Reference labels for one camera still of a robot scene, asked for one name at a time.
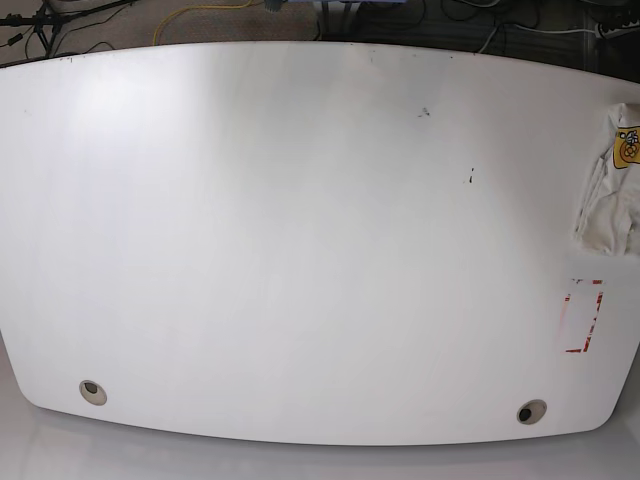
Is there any white T-shirt with yellow logo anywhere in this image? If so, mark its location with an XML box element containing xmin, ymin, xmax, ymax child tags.
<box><xmin>573</xmin><ymin>103</ymin><xmax>639</xmax><ymax>256</ymax></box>

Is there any red tape rectangle marking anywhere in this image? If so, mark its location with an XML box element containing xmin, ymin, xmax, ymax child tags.
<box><xmin>558</xmin><ymin>278</ymin><xmax>605</xmax><ymax>354</ymax></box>

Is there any black tripod stand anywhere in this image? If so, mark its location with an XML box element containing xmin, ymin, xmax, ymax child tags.
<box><xmin>1</xmin><ymin>1</ymin><xmax>135</xmax><ymax>59</ymax></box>

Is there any white power strip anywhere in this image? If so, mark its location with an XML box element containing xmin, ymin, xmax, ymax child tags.
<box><xmin>596</xmin><ymin>10</ymin><xmax>639</xmax><ymax>40</ymax></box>

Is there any yellow cable on floor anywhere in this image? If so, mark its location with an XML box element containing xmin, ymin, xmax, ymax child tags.
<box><xmin>152</xmin><ymin>0</ymin><xmax>266</xmax><ymax>46</ymax></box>

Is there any white cable on floor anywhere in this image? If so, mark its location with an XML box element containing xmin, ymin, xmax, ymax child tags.
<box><xmin>477</xmin><ymin>24</ymin><xmax>601</xmax><ymax>54</ymax></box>

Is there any right table cable grommet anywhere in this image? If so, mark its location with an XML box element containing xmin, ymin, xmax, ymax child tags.
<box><xmin>516</xmin><ymin>399</ymin><xmax>547</xmax><ymax>425</ymax></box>

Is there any table cable grommet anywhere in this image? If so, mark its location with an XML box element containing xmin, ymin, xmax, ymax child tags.
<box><xmin>79</xmin><ymin>380</ymin><xmax>107</xmax><ymax>406</ymax></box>
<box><xmin>516</xmin><ymin>399</ymin><xmax>547</xmax><ymax>425</ymax></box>

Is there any left table cable grommet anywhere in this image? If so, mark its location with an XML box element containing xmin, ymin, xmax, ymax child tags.
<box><xmin>79</xmin><ymin>380</ymin><xmax>107</xmax><ymax>406</ymax></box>

